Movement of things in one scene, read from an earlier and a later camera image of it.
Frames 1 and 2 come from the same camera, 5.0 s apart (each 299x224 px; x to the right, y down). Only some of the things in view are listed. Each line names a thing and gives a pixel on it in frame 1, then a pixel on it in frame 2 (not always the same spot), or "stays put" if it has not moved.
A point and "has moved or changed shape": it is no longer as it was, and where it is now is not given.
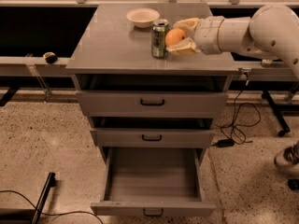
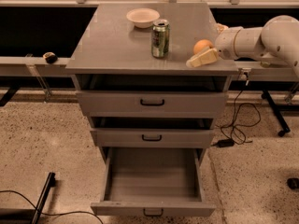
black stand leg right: x=286 y=129 stays put
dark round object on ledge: x=50 y=57 stays put
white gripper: x=207 y=35 -> x=226 y=43
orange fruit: x=174 y=36 has moved or changed shape
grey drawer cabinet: x=139 y=98 stays put
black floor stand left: x=50 y=182 stays put
